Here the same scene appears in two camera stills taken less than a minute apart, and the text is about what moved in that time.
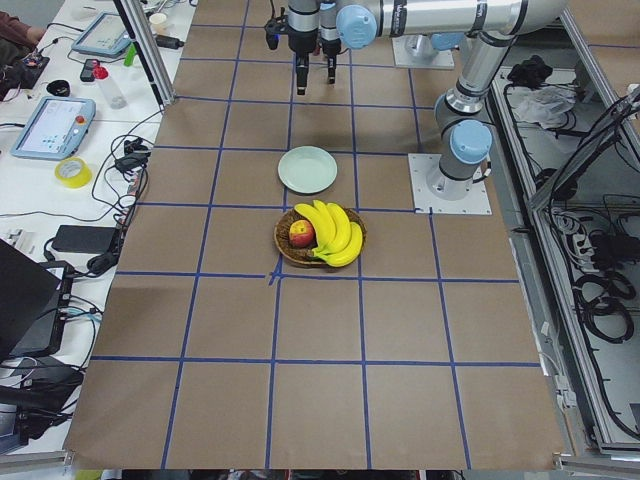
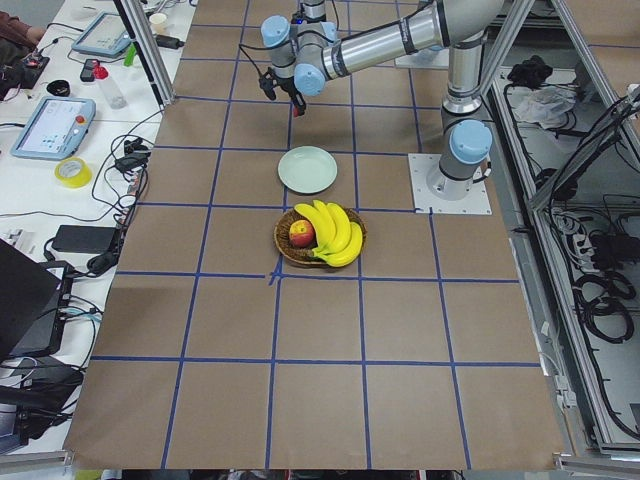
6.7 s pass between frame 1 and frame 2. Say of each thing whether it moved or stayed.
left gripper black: moved
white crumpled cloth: stayed
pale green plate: stayed
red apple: stayed
